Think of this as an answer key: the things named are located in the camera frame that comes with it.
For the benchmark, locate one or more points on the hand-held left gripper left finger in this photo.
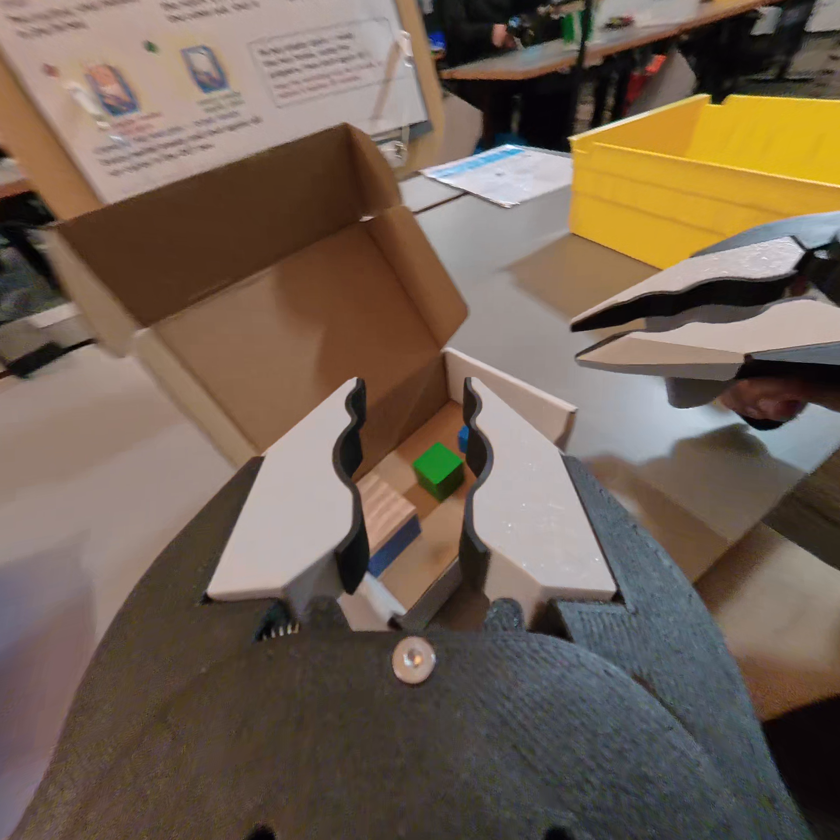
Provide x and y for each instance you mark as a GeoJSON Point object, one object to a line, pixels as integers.
{"type": "Point", "coordinates": [289, 512]}

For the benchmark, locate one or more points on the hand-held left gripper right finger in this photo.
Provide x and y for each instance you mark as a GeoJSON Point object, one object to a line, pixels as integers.
{"type": "Point", "coordinates": [538, 525]}

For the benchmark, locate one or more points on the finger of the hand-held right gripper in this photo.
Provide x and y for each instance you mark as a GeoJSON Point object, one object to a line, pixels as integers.
{"type": "Point", "coordinates": [728, 269]}
{"type": "Point", "coordinates": [709, 341]}

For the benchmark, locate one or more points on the wooden cube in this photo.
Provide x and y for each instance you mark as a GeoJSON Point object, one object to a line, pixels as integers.
{"type": "Point", "coordinates": [384, 508]}

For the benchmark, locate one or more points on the yellow plastic bin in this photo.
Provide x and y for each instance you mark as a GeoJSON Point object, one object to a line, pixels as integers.
{"type": "Point", "coordinates": [656, 190]}

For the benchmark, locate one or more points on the green cube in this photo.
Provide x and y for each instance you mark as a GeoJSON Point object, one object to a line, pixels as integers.
{"type": "Point", "coordinates": [438, 469]}

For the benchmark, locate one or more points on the blue cube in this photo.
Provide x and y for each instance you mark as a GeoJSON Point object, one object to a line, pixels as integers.
{"type": "Point", "coordinates": [463, 438]}

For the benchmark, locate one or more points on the white cardboard mailer box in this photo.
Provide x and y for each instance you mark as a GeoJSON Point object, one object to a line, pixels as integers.
{"type": "Point", "coordinates": [295, 315]}

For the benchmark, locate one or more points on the grey desk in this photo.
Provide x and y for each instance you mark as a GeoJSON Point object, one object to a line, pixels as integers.
{"type": "Point", "coordinates": [538, 367]}

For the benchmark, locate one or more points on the person's right hand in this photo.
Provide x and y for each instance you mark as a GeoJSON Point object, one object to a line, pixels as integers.
{"type": "Point", "coordinates": [768, 397]}

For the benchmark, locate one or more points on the laminated paper sheet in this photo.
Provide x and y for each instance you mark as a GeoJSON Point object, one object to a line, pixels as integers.
{"type": "Point", "coordinates": [505, 174]}

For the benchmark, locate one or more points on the person's beige pants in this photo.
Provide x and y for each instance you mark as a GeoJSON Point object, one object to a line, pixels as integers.
{"type": "Point", "coordinates": [774, 643]}

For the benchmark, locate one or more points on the background table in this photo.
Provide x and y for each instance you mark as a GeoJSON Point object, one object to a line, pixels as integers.
{"type": "Point", "coordinates": [525, 62]}

